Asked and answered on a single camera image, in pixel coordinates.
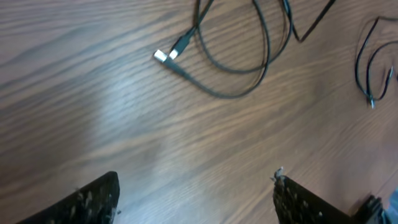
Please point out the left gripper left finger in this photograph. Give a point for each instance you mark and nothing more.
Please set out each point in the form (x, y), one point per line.
(95, 203)

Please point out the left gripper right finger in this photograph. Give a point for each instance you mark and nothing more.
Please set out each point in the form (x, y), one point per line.
(295, 204)

